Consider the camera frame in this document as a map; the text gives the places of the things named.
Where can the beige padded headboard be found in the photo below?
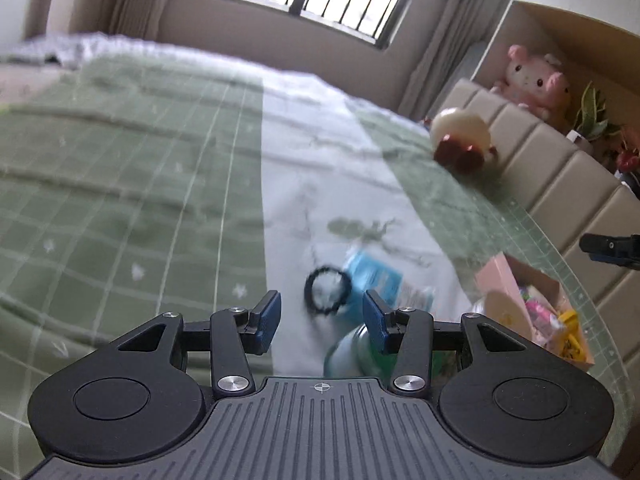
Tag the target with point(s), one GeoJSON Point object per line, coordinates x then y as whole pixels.
{"type": "Point", "coordinates": [575, 195]}

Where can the pink cardboard box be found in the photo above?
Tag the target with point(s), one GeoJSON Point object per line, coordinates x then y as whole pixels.
{"type": "Point", "coordinates": [500, 272]}

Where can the blue white packet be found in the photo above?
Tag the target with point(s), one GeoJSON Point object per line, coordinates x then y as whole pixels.
{"type": "Point", "coordinates": [372, 275]}

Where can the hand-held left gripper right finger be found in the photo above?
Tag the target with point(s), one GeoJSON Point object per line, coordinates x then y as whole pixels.
{"type": "Point", "coordinates": [377, 320]}

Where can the red flower decoration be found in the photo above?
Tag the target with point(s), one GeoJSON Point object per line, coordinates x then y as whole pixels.
{"type": "Point", "coordinates": [627, 155]}

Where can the pink green soft toy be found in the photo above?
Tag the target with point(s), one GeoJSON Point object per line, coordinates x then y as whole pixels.
{"type": "Point", "coordinates": [537, 307]}

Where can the pink plush toy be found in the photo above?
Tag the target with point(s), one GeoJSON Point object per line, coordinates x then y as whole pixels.
{"type": "Point", "coordinates": [535, 80]}

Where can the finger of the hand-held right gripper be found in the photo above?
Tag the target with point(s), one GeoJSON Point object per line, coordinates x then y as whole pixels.
{"type": "Point", "coordinates": [610, 247]}

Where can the cream round plush toy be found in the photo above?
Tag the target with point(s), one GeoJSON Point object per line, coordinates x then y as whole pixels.
{"type": "Point", "coordinates": [460, 130]}

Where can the clear plastic powder jar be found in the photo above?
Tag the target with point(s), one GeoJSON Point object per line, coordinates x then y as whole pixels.
{"type": "Point", "coordinates": [350, 355]}

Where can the beige shelf alcove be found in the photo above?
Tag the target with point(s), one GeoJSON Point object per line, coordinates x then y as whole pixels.
{"type": "Point", "coordinates": [550, 25]}

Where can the green leafy plant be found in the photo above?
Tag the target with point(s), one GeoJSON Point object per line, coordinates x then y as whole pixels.
{"type": "Point", "coordinates": [592, 110]}

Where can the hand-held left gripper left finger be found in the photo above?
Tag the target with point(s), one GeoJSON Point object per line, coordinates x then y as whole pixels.
{"type": "Point", "coordinates": [265, 320]}

